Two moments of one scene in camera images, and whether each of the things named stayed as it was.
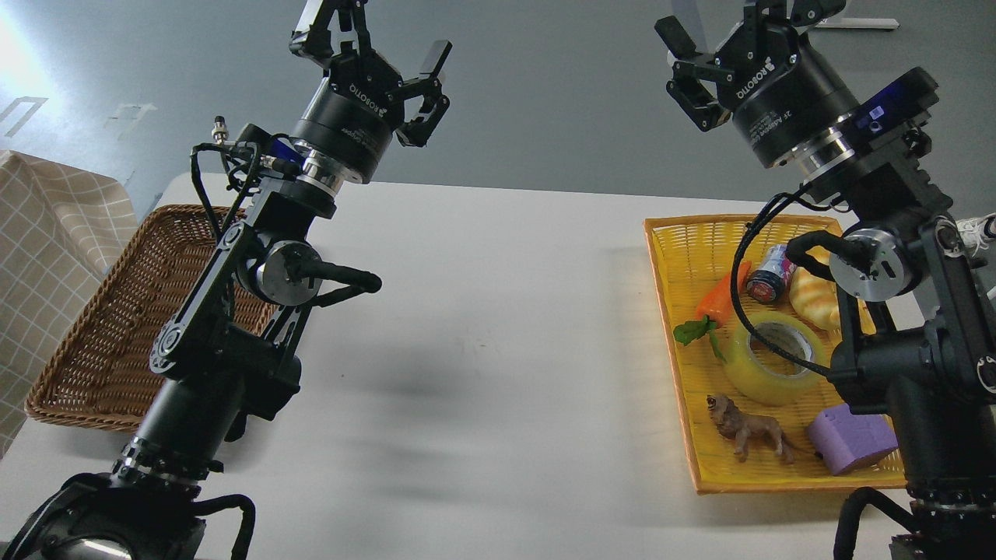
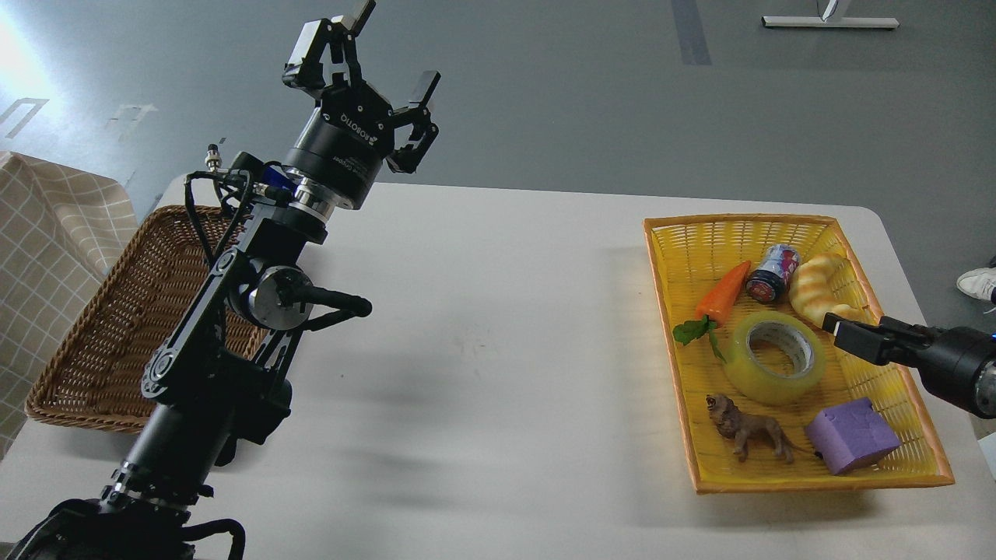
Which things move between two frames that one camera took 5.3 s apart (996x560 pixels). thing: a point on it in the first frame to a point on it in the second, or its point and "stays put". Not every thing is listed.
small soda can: (768, 284) stays put
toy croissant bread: (815, 298) stays put
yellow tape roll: (764, 388) stays put
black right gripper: (787, 98) to (957, 364)
